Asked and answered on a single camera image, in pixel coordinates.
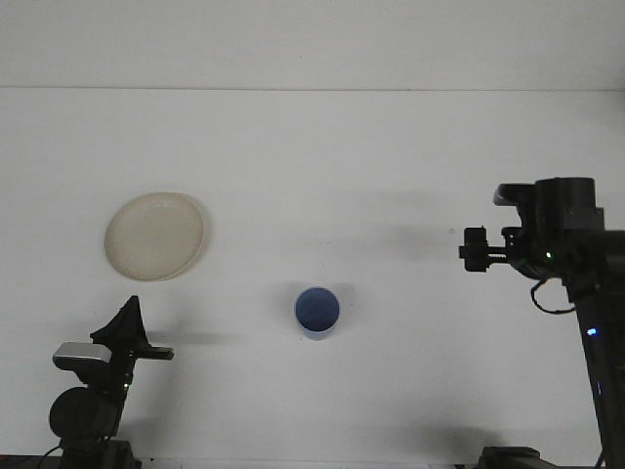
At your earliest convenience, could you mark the pale blue cup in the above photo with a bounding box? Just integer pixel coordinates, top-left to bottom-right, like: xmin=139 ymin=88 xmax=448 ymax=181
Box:
xmin=293 ymin=286 xmax=341 ymax=342

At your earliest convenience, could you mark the pale round plate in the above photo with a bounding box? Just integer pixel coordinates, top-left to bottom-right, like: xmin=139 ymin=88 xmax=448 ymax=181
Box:
xmin=104 ymin=191 xmax=213 ymax=283

